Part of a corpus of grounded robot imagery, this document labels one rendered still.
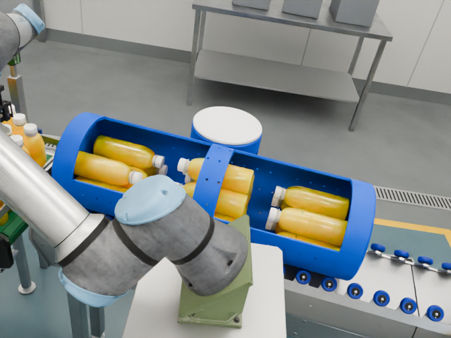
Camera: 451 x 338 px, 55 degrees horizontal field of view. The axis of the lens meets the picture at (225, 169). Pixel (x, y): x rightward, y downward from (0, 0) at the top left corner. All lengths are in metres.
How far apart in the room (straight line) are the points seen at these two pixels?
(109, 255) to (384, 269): 0.95
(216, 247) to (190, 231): 0.07
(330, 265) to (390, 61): 3.84
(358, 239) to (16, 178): 0.80
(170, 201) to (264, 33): 3.92
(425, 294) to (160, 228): 0.95
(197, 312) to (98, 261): 0.23
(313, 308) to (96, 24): 4.01
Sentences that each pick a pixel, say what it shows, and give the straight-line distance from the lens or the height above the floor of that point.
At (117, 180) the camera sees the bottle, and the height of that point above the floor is 1.12.
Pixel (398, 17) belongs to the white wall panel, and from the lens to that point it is 4.74.
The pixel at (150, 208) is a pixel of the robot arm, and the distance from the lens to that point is 0.74.
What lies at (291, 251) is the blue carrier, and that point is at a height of 1.09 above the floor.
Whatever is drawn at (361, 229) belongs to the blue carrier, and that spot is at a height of 1.19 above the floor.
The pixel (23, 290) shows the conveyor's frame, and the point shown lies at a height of 0.01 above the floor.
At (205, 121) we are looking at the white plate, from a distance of 1.73.
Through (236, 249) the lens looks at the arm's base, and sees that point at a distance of 0.84.
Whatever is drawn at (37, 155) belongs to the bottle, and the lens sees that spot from 1.55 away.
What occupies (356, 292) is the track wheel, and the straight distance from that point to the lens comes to 1.32.
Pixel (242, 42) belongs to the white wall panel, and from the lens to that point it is 4.63.
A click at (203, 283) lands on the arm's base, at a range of 0.84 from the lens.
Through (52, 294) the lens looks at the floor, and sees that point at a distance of 2.43.
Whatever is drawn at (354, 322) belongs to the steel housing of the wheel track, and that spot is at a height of 0.86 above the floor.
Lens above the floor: 1.92
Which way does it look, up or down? 36 degrees down
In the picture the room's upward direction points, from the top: 10 degrees clockwise
